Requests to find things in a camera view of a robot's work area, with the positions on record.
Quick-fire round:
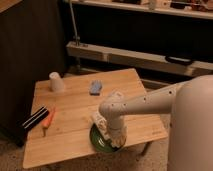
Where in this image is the black striped box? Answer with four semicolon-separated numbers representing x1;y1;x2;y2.
22;107;49;131

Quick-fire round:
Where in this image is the black case handle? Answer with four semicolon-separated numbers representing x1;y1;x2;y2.
165;56;194;66

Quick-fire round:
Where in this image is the wooden shelf board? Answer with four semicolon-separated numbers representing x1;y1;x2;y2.
63;0;213;20

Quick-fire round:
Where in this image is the dark wooden cabinet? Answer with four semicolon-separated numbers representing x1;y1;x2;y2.
0;0;66;146

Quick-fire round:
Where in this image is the orange carrot toy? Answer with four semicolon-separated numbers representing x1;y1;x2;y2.
42;108;56;129

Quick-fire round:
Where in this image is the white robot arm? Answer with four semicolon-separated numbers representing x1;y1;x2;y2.
99;75;213;171

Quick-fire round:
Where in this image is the green ceramic bowl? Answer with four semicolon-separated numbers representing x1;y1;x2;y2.
89;123;126;153

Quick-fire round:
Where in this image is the long wooden case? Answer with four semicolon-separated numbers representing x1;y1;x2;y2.
66;41;213;77

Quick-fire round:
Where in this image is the metal pole stand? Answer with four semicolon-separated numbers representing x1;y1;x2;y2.
68;0;87;47

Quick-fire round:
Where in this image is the blue sponge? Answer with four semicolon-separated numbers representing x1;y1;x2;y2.
89;80;102;95

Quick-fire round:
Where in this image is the white paper cup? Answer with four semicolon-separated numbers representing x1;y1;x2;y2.
49;72;65;92

